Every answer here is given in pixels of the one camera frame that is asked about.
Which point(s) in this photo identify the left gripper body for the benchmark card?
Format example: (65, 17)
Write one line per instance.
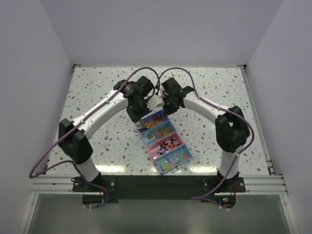
(137, 112)

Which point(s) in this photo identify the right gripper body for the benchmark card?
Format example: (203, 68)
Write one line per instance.
(169, 108)

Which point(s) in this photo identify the purple candy box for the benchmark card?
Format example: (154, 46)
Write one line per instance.
(156, 118)

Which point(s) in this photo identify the pink candy box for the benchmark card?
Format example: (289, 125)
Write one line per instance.
(165, 146)

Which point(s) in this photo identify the metal scoop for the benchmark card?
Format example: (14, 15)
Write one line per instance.
(143, 123)

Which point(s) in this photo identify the light blue candy box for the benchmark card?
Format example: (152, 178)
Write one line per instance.
(173, 159)

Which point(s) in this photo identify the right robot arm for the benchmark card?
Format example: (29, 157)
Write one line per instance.
(231, 128)

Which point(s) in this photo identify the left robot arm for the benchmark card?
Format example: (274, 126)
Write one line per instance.
(74, 135)

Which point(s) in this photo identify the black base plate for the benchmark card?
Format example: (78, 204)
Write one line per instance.
(113, 188)

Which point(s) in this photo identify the aluminium frame rail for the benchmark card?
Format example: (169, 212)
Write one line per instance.
(271, 184)

